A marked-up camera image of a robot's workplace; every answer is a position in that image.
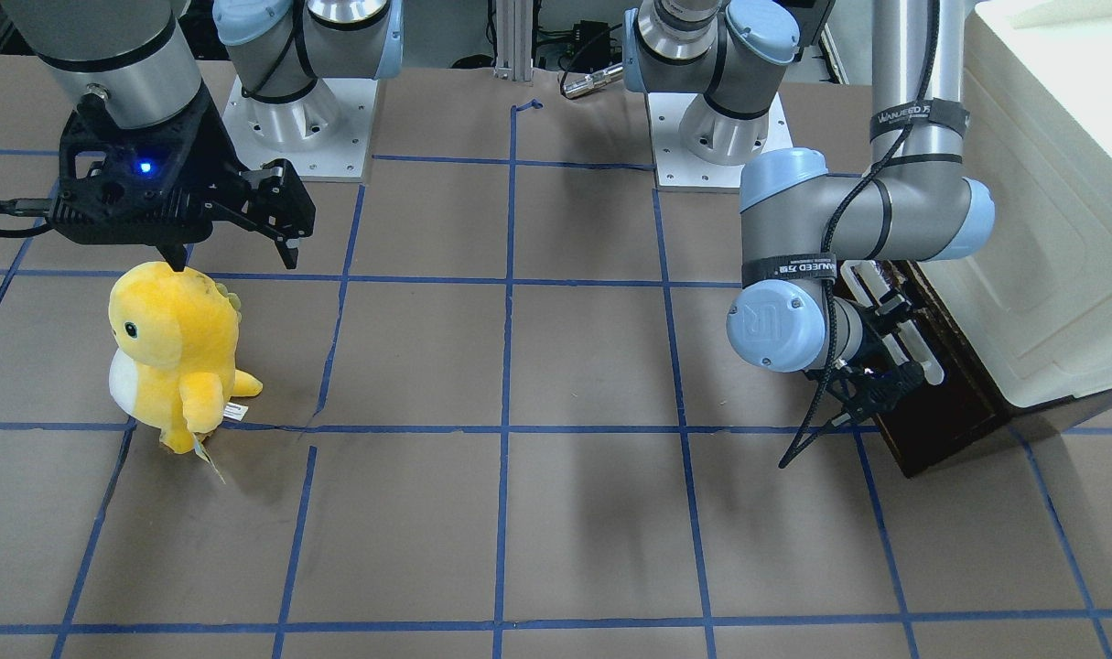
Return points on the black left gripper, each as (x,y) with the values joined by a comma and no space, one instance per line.
(878,348)

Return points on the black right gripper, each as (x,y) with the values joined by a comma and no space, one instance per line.
(215,137)

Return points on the dark wooden drawer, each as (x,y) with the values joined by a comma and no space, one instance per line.
(934,423)

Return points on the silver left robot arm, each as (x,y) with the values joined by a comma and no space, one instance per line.
(800,221)

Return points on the yellow plush dinosaur toy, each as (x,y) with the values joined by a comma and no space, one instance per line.
(175,367)

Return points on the white cabinet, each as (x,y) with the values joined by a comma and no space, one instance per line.
(1036,301)

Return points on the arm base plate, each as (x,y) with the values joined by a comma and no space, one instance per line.
(698,150)
(325,135)

